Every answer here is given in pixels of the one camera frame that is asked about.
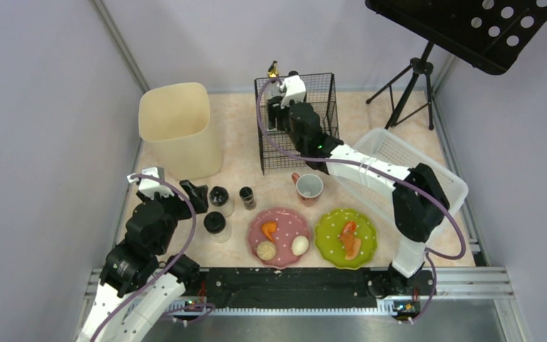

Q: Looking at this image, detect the black wire rack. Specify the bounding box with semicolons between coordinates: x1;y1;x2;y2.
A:
254;73;340;172

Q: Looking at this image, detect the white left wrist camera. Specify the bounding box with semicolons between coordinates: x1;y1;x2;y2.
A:
126;166;172;201

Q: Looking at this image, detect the beige steamed bun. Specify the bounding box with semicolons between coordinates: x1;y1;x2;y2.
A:
256;241;277;261

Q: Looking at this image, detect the orange salmon slice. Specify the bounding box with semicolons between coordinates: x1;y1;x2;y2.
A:
338;221;361;260

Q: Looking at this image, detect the black music stand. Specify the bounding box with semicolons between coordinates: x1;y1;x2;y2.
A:
365;0;547;128

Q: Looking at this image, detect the pink polka dot plate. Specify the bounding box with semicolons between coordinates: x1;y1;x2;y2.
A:
246;207;312;269

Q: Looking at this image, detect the green polka dot plate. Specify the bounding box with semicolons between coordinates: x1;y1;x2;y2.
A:
314;208;377;270

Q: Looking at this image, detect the small black pepper grinder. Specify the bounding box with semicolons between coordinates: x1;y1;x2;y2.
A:
239;187;256;210

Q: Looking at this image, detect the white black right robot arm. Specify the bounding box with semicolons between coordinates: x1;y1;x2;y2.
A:
267;96;455;298

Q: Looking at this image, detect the clear bottle gold spout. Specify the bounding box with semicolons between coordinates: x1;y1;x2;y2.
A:
264;60;280;101

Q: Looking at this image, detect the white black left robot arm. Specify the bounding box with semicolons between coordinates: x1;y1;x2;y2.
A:
77;174;208;341

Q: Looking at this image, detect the white perforated plastic basket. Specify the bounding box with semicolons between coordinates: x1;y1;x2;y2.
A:
330;128;468;226

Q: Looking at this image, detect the pink floral mug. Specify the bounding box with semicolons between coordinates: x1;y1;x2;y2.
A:
291;172;324;207

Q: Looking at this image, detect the beige plastic waste bin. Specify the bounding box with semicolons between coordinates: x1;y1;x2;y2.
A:
138;82;224;180

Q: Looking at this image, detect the glass jar black lid front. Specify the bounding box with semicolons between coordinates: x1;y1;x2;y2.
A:
203;212;231;243

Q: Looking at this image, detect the white egg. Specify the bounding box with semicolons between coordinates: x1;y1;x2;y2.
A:
291;235;310;257

